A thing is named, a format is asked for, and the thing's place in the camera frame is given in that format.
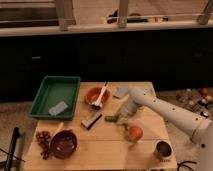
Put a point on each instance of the green chili pepper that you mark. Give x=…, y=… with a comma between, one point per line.
x=111, y=118

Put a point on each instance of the wooden block with dark top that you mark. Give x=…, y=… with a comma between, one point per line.
x=89, y=121

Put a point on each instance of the wooden spoon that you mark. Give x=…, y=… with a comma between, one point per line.
x=58, y=129

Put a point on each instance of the red tomato with green stem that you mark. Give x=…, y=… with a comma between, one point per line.
x=132, y=133

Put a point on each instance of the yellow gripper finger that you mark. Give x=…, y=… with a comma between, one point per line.
x=121, y=120

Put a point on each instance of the black stand pole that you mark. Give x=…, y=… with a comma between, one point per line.
x=11, y=160

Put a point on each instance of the metal cup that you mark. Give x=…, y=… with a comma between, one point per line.
x=163, y=150

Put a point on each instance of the white dish brush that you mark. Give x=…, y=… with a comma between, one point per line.
x=96, y=105

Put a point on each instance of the blue sponge in tray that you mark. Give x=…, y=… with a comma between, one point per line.
x=58, y=108

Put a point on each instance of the dark red bowl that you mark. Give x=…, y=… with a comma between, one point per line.
x=63, y=144

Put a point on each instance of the green plastic tray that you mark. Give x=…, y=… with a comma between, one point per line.
x=52, y=91

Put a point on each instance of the orange bowl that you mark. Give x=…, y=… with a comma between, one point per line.
x=93, y=93

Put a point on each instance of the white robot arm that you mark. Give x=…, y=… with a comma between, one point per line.
x=198, y=128

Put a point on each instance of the bunch of red grapes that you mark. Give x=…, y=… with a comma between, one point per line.
x=43, y=139

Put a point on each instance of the bottles on floor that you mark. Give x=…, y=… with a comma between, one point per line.
x=194, y=101

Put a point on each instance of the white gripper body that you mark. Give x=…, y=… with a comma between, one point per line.
x=129, y=108

